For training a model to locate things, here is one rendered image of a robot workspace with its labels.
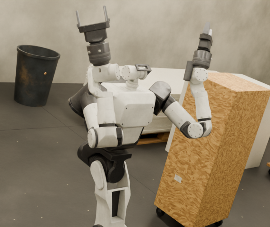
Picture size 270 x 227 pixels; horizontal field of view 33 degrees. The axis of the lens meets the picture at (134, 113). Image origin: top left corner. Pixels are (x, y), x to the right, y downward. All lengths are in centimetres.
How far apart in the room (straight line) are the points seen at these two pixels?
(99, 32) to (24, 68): 383
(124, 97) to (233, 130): 156
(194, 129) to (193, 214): 155
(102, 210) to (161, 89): 66
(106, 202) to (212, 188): 153
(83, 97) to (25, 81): 366
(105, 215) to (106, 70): 81
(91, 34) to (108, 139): 42
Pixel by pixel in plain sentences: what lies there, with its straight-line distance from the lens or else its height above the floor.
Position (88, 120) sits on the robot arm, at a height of 127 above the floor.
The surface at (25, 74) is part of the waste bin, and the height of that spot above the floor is 38.
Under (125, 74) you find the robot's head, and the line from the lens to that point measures 212.
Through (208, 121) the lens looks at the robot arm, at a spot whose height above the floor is 130.
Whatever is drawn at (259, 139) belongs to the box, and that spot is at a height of 37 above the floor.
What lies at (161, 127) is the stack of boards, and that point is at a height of 21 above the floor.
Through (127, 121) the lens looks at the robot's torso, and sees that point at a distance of 212.
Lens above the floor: 193
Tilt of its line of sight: 18 degrees down
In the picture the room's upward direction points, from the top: 14 degrees clockwise
